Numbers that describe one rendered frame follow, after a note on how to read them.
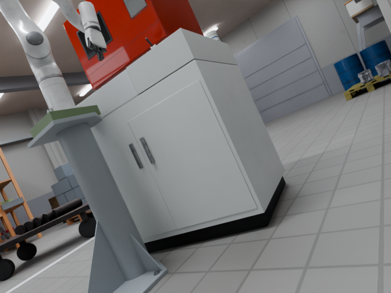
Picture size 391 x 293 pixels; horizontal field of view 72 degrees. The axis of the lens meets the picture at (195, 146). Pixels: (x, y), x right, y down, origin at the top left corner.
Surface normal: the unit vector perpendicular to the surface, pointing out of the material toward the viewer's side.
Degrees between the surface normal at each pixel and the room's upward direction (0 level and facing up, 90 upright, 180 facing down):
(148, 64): 90
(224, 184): 90
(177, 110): 90
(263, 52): 90
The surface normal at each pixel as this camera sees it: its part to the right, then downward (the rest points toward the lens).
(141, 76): -0.44, 0.22
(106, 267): 0.72, -0.32
